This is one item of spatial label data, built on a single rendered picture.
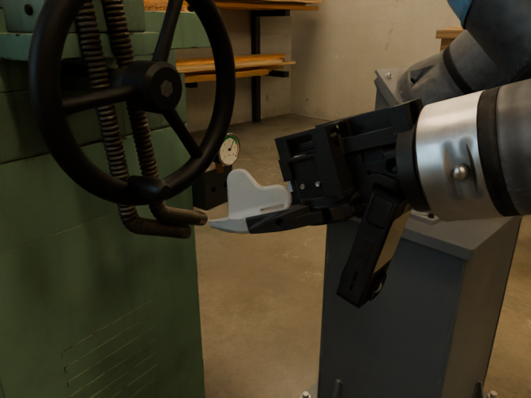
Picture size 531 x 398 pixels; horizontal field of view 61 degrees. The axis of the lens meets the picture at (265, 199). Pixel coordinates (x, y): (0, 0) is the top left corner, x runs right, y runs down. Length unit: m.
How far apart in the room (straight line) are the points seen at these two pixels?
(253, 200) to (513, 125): 0.22
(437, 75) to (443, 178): 0.52
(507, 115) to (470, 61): 0.49
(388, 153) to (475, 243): 0.46
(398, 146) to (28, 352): 0.63
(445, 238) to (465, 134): 0.50
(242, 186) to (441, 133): 0.18
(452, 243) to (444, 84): 0.26
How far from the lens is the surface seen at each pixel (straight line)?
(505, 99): 0.32
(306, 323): 1.47
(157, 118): 0.80
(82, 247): 0.76
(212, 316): 1.51
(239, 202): 0.41
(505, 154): 0.31
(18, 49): 0.61
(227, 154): 0.85
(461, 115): 0.33
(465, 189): 0.32
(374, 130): 0.38
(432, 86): 0.82
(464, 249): 0.78
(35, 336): 0.78
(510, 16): 0.44
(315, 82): 4.55
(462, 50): 0.81
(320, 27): 4.50
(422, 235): 0.80
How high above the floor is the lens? 0.88
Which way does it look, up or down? 21 degrees down
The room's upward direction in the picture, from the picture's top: straight up
